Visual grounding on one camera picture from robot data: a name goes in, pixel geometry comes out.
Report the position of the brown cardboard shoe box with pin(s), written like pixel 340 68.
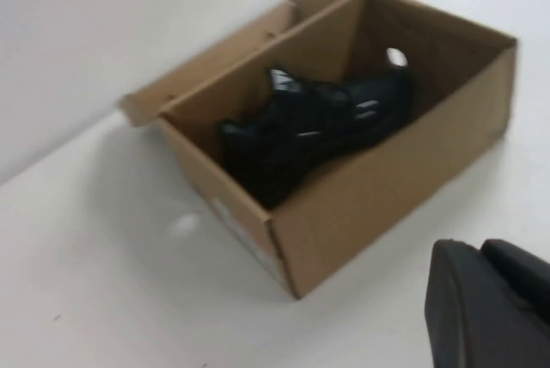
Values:
pixel 365 213

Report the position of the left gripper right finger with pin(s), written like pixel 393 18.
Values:
pixel 522 275

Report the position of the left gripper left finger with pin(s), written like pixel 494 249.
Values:
pixel 468 320

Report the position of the black knit sneaker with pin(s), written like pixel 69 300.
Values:
pixel 279 149

